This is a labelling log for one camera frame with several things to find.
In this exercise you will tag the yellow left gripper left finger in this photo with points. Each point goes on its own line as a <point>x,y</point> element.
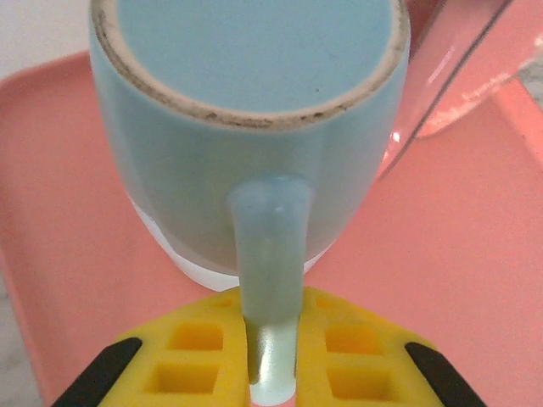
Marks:
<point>191,364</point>

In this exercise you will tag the pink plastic tray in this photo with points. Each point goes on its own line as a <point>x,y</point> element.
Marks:
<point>424,254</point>

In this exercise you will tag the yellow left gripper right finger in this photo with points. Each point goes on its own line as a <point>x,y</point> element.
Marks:
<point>360,364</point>

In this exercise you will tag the light blue mug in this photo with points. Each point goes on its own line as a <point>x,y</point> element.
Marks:
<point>254,63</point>

